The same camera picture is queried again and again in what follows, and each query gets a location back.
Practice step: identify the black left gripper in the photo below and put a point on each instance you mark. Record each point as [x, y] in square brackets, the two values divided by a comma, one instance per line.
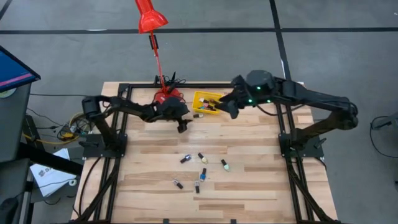
[171, 110]

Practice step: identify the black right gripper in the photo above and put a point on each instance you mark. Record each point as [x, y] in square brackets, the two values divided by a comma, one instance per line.
[239, 93]

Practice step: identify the brown nail polish bottle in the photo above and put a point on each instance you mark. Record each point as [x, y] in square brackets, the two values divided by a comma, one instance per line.
[214, 101]

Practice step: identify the teal nail polish bottle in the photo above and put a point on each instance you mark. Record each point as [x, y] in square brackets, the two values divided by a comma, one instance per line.
[203, 107]

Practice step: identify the purple nail polish bottle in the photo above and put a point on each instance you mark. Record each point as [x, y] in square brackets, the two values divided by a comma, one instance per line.
[187, 157]

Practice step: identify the blue nail polish bottle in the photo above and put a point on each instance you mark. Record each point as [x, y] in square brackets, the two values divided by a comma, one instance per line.
[202, 177]

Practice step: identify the pale green nail polish bottle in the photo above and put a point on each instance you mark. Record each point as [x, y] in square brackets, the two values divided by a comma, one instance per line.
[226, 167]

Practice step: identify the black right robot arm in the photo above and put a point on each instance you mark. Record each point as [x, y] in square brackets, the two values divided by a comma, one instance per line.
[311, 96]

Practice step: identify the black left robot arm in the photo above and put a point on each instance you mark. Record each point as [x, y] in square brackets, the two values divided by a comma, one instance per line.
[130, 107]

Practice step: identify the yellow plastic basket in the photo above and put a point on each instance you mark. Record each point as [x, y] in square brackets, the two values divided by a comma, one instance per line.
[195, 104]

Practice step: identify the white sticker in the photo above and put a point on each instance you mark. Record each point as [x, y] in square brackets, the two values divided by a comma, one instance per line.
[300, 83]

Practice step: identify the black table clamp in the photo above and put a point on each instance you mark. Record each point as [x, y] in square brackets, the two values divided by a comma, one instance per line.
[233, 221]
[166, 221]

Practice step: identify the red desk lamp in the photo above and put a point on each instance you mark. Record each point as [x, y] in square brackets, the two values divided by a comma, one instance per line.
[149, 18]

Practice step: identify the white tape roll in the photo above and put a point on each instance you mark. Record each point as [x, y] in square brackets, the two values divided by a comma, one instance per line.
[70, 182]

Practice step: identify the white printed paper sheet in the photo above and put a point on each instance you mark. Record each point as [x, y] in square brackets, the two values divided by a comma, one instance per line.
[49, 177]

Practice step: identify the dark grey desk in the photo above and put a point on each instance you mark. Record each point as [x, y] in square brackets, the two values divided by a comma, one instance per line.
[12, 124]

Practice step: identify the silver disc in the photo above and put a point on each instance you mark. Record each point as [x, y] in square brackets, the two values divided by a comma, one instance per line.
[7, 93]

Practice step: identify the blue screen monitor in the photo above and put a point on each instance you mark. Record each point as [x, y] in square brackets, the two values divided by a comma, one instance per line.
[12, 70]

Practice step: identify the black aluminium table frame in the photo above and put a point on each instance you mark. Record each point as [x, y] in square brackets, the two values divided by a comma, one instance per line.
[202, 85]

